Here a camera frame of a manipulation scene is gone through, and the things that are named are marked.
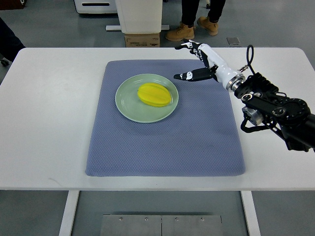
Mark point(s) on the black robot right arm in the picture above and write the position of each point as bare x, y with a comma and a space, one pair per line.
268, 108

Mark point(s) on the person's dark trouser legs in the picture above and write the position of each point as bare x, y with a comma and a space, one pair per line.
190, 8

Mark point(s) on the black caster wheel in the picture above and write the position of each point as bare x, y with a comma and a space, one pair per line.
4, 62

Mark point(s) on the white cabinet with black slot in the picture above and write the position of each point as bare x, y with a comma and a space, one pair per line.
95, 6

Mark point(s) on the left white table leg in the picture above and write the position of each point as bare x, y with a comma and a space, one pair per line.
69, 213

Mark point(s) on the grey floor plate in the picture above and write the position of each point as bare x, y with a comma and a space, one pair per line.
233, 41

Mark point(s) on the tan work boot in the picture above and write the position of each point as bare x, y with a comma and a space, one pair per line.
181, 32
206, 24

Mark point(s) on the pale green plate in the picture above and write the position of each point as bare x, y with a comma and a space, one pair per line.
131, 107

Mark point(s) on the blue textured mat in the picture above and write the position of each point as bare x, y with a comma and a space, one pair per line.
198, 139

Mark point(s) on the yellow starfruit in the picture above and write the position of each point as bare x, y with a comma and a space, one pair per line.
154, 94

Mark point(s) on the white pedestal column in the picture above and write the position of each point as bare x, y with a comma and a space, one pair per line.
139, 16

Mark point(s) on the right tan work boot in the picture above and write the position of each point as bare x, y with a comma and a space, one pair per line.
206, 24

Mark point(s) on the person in dark clothes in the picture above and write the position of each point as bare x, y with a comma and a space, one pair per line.
10, 44

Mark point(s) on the left tan work boot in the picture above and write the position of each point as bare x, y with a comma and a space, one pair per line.
181, 32

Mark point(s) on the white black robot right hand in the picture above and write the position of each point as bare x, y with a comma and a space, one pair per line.
215, 67

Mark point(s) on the right white table leg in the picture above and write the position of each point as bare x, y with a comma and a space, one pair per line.
250, 214

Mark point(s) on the cardboard box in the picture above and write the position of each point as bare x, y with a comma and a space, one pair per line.
151, 40

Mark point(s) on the white table leg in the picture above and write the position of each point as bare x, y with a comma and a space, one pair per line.
69, 213
250, 214

